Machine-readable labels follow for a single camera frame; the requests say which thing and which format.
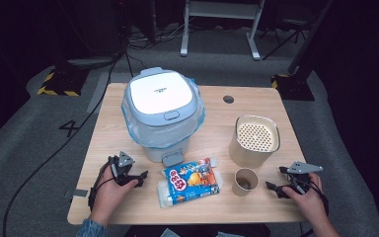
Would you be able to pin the person's left hand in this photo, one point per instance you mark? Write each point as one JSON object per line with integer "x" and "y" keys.
{"x": 107, "y": 197}

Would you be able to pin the person's right hand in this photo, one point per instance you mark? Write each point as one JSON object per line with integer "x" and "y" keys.
{"x": 309, "y": 204}

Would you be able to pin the white and blue pedal bin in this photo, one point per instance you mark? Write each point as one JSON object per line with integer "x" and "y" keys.
{"x": 159, "y": 94}

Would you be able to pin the beige strainer container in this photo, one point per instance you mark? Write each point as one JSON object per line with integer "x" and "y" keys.
{"x": 243, "y": 154}

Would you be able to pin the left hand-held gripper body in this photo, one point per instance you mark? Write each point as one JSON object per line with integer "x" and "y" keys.
{"x": 125, "y": 159}

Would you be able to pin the brown paper cup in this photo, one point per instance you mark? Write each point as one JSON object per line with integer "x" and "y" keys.
{"x": 238, "y": 189}

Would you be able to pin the white metal desk frame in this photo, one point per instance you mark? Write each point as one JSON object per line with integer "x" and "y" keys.
{"x": 222, "y": 10}

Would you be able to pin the grey tape piece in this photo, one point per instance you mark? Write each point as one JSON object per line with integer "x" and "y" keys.
{"x": 79, "y": 193}

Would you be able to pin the grey floor tape strip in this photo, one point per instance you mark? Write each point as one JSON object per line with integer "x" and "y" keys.
{"x": 98, "y": 94}

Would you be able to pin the blue and orange snack packet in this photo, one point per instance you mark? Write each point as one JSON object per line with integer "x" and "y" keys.
{"x": 190, "y": 182}

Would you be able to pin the black tripod stand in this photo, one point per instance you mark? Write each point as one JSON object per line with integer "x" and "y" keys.
{"x": 286, "y": 36}

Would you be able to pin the black yellow striped stand base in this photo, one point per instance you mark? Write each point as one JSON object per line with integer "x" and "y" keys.
{"x": 62, "y": 82}

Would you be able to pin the person's dark lap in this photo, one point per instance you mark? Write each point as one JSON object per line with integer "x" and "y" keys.
{"x": 197, "y": 231}

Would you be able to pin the black stand with striped base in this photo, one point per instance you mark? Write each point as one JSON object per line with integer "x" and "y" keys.
{"x": 296, "y": 87}

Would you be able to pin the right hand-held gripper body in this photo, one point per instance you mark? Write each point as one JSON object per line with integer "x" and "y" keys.
{"x": 301, "y": 168}

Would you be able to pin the dark wet residue lump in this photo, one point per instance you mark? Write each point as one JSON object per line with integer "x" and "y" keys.
{"x": 243, "y": 182}

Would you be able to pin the grey table grommet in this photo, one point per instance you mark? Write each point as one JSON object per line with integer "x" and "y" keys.
{"x": 228, "y": 99}

